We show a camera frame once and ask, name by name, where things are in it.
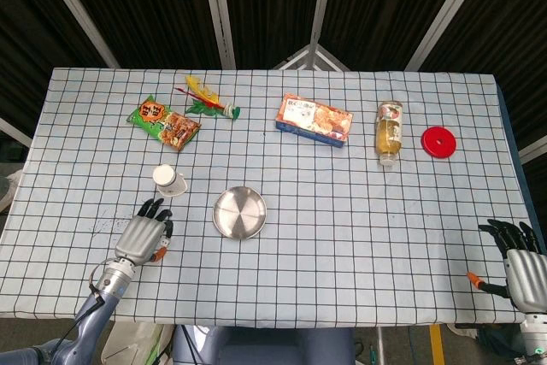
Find round stainless steel plate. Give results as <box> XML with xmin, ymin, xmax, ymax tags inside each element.
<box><xmin>212</xmin><ymin>185</ymin><xmax>268</xmax><ymax>241</ymax></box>

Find blue checked tablecloth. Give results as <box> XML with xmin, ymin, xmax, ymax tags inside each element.
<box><xmin>0</xmin><ymin>66</ymin><xmax>540</xmax><ymax>326</ymax></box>

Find green snack bag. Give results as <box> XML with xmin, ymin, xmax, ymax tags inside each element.
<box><xmin>126</xmin><ymin>94</ymin><xmax>203</xmax><ymax>153</ymax></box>

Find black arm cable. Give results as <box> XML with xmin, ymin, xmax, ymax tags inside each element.
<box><xmin>50</xmin><ymin>258</ymin><xmax>117</xmax><ymax>353</ymax></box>

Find white frame crossbar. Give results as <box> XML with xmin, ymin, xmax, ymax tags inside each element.
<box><xmin>518</xmin><ymin>134</ymin><xmax>547</xmax><ymax>165</ymax></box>
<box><xmin>0</xmin><ymin>115</ymin><xmax>34</xmax><ymax>149</ymax></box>

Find white bundle beside table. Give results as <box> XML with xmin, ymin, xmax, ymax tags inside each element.
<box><xmin>0</xmin><ymin>168</ymin><xmax>23</xmax><ymax>215</ymax></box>

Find colourful feather shuttlecock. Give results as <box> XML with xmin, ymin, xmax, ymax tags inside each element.
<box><xmin>174</xmin><ymin>74</ymin><xmax>242</xmax><ymax>121</ymax></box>

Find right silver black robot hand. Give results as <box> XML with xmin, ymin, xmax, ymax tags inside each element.
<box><xmin>466</xmin><ymin>218</ymin><xmax>547</xmax><ymax>313</ymax></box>

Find blue-grey robot torso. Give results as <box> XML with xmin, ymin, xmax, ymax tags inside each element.
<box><xmin>170</xmin><ymin>325</ymin><xmax>356</xmax><ymax>365</ymax></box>

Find plastic tea bottle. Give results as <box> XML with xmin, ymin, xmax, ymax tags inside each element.
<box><xmin>374</xmin><ymin>100</ymin><xmax>405</xmax><ymax>168</ymax></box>

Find blue orange biscuit box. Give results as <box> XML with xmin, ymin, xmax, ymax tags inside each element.
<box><xmin>274</xmin><ymin>91</ymin><xmax>355</xmax><ymax>150</ymax></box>

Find white frame post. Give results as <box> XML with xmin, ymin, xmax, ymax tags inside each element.
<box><xmin>32</xmin><ymin>0</ymin><xmax>121</xmax><ymax>69</ymax></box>
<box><xmin>403</xmin><ymin>0</ymin><xmax>490</xmax><ymax>72</ymax></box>
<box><xmin>306</xmin><ymin>0</ymin><xmax>338</xmax><ymax>69</ymax></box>
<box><xmin>199</xmin><ymin>0</ymin><xmax>238</xmax><ymax>70</ymax></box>

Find red plastic disc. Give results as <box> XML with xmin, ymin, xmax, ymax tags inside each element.
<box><xmin>421</xmin><ymin>126</ymin><xmax>458</xmax><ymax>160</ymax></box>

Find white paper cup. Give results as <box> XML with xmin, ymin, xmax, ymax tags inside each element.
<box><xmin>152</xmin><ymin>163</ymin><xmax>189</xmax><ymax>198</ymax></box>

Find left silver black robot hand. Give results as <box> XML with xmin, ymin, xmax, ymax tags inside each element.
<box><xmin>114</xmin><ymin>197</ymin><xmax>174</xmax><ymax>266</ymax></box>

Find white triangular frame brace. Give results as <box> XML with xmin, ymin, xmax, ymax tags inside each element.
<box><xmin>273</xmin><ymin>43</ymin><xmax>352</xmax><ymax>72</ymax></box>

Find white plastic bag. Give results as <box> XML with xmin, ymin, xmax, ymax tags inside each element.
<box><xmin>101</xmin><ymin>321</ymin><xmax>172</xmax><ymax>365</ymax></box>

